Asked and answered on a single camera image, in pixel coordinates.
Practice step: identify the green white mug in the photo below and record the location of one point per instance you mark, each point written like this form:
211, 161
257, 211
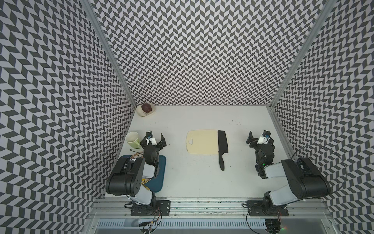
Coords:
132, 139

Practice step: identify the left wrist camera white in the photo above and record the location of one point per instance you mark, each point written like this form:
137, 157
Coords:
150, 140

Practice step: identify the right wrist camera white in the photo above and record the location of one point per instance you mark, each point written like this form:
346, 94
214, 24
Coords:
264, 138

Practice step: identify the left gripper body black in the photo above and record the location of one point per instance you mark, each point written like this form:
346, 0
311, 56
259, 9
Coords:
159, 146

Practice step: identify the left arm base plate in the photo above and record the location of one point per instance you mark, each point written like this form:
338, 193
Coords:
158, 208

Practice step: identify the aluminium front rail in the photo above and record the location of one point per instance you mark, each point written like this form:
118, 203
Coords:
211, 208

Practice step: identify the black cleaver knife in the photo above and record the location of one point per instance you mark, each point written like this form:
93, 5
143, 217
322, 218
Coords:
222, 148

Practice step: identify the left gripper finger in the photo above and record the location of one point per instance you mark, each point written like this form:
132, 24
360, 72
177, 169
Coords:
163, 141
149, 134

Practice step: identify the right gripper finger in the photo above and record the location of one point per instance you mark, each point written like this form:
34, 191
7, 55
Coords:
250, 138
254, 141

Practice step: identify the cream plastic cutting board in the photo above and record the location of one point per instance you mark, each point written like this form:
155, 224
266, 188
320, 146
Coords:
202, 142

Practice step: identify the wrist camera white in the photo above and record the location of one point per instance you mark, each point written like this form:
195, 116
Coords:
264, 138
150, 140

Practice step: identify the white woven basket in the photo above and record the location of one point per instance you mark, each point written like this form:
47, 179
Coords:
136, 155

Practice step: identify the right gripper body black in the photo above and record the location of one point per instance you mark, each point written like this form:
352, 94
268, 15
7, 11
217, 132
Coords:
256, 148

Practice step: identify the cream small bowl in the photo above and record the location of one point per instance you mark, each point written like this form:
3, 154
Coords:
140, 112

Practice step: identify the dark red plum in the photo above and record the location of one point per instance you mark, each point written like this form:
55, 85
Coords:
146, 108

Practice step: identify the teal tray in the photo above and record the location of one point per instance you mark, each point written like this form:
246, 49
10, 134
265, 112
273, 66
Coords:
126, 178

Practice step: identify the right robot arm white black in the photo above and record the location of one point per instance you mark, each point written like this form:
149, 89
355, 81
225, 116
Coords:
304, 180

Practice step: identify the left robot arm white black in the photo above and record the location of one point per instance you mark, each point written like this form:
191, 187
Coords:
145, 197

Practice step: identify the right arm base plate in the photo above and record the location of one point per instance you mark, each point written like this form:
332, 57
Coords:
266, 209

